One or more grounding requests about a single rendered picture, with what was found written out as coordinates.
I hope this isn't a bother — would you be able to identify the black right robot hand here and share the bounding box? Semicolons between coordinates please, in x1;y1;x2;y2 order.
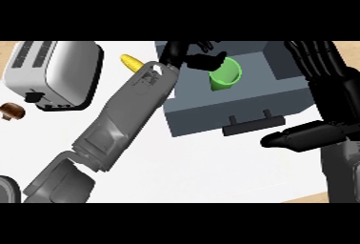
258;40;360;153

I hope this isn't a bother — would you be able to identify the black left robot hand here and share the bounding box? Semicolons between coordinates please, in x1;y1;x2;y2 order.
158;40;228;72

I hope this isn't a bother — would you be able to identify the green cup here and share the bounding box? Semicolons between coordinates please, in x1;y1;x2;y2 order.
206;56;245;92

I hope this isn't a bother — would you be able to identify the grey open drawer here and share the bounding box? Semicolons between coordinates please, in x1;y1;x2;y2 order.
153;40;315;111

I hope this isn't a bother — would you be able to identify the yellow corn cob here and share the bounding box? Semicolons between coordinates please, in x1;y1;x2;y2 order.
119;53;146;73

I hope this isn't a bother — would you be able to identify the silver toaster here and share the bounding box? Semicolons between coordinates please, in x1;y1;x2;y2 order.
3;40;104;112

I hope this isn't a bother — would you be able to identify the brown mushroom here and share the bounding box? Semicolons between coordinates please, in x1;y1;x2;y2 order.
0;102;26;122

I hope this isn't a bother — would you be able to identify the dark grey rounded object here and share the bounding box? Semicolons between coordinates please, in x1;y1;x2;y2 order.
0;175;22;204

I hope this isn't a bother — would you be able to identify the grey drawer front with handle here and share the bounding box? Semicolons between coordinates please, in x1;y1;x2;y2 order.
163;85;315;138

